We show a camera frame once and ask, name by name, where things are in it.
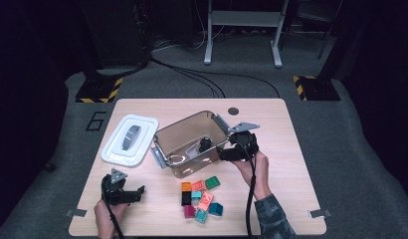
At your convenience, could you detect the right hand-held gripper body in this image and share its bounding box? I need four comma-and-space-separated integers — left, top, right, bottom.
227, 121, 261, 162

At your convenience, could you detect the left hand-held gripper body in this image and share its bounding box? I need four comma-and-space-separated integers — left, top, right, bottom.
101, 167, 133, 206

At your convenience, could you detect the pile of coloured toy blocks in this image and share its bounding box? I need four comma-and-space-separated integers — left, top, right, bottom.
180, 175, 224, 224

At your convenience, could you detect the magenta building brick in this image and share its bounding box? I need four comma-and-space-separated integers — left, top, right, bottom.
183, 204, 197, 219

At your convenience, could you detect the white lid with grey handle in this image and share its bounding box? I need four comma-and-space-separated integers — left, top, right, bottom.
101, 114, 159, 167

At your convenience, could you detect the person's left hand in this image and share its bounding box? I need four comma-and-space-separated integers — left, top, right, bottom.
94, 198, 130, 239

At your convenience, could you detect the person's right hand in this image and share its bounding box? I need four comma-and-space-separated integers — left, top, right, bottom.
232, 150, 272, 201

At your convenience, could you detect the grey tape strip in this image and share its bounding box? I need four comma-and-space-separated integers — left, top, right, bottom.
65, 208, 89, 218
307, 208, 332, 219

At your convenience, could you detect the black tape floor numeral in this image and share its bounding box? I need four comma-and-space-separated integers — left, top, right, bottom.
85, 111, 107, 131

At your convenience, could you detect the black equipment cabinet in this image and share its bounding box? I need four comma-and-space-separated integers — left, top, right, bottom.
82, 0, 150, 69

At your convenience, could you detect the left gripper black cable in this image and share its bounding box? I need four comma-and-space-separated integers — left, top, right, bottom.
101, 175, 125, 239

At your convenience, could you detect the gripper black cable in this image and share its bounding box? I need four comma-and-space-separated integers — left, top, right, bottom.
101, 175, 125, 239
243, 138, 259, 239

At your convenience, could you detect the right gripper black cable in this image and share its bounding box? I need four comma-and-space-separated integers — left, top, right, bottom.
243, 138, 259, 239

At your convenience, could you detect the black yellow striped base plate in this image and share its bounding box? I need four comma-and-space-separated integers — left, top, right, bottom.
75, 77, 124, 104
293, 75, 341, 102

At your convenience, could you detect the black upright post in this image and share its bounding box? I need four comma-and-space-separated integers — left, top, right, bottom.
315, 0, 344, 83
77, 0, 103, 84

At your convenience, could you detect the thick black floor cable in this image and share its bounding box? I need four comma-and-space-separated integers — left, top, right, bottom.
97, 53, 153, 79

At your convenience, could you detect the white metal stand frame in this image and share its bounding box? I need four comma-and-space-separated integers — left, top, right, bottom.
203, 0, 291, 69

